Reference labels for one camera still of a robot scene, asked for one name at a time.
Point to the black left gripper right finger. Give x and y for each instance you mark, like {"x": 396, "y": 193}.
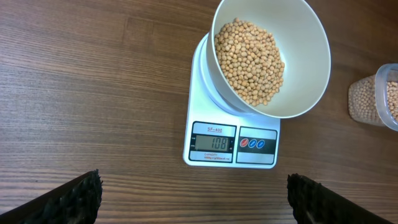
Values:
{"x": 313, "y": 203}

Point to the soybeans in white bowl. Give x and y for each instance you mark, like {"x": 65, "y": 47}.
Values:
{"x": 250, "y": 61}

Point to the white bowl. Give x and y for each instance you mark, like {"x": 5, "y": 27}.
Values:
{"x": 304, "y": 49}

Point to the clear container of soybeans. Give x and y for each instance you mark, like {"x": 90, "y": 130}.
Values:
{"x": 373, "y": 100}

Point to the white digital kitchen scale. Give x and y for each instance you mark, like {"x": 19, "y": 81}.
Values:
{"x": 218, "y": 135}

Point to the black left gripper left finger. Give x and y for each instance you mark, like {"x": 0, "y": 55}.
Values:
{"x": 77, "y": 201}

